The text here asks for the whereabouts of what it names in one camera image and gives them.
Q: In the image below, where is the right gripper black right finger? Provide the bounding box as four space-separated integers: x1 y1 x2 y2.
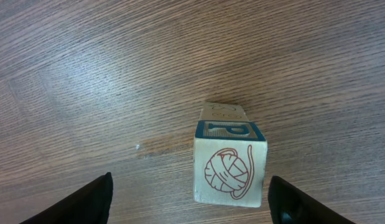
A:
267 175 354 224

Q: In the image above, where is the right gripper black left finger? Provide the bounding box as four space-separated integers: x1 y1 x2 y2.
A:
21 172 113 224

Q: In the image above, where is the red sided white block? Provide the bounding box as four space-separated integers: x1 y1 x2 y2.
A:
193 138 267 208

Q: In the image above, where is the green sided white block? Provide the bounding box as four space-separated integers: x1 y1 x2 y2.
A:
200 111 249 121

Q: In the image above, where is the blue sided block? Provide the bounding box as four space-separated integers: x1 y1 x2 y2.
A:
195 120 266 142

